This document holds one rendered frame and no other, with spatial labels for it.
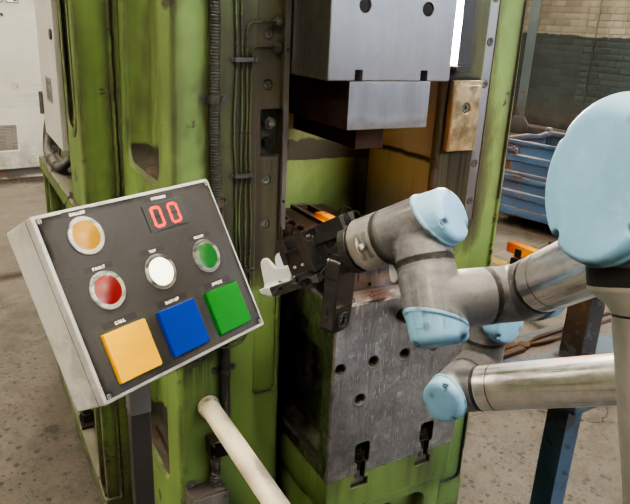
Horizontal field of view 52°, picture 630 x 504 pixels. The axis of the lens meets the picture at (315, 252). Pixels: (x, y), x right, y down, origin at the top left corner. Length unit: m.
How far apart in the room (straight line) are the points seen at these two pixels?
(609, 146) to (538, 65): 9.97
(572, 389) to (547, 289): 0.28
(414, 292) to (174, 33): 0.73
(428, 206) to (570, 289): 0.19
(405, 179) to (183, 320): 0.88
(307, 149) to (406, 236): 1.04
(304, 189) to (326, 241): 0.94
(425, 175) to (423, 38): 0.42
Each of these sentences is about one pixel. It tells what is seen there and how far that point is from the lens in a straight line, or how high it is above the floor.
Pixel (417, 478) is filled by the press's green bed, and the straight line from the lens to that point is 1.76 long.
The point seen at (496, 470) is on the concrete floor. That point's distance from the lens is 2.50.
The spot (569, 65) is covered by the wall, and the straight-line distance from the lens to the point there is 10.12.
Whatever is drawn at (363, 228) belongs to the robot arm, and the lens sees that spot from 0.85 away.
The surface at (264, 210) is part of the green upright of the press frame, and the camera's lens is 1.42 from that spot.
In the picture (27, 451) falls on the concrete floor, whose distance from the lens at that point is 2.59.
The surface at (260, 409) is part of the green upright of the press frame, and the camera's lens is 1.63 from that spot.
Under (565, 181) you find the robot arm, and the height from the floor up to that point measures 1.37.
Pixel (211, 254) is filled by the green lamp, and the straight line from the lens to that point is 1.11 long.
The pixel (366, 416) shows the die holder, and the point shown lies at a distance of 1.53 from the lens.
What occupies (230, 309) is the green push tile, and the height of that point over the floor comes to 1.01.
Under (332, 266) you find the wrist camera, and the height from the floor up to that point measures 1.15.
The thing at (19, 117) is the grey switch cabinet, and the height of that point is 0.56.
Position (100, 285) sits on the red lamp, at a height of 1.10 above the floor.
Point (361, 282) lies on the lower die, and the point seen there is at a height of 0.93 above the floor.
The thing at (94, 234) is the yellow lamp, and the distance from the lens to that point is 1.00.
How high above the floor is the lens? 1.47
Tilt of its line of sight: 19 degrees down
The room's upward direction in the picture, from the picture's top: 3 degrees clockwise
